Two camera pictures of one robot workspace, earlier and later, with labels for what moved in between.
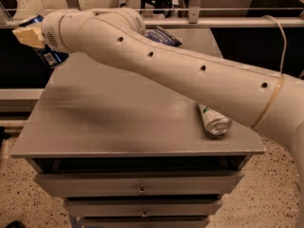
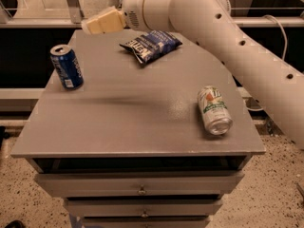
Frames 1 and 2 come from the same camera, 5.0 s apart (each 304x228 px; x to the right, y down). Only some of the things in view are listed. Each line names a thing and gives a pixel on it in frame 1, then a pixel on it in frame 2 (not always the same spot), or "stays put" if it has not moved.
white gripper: [50, 29] → [133, 12]
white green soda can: [215, 123] stays put
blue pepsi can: [47, 54] → [66, 66]
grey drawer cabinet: [127, 149] stays put
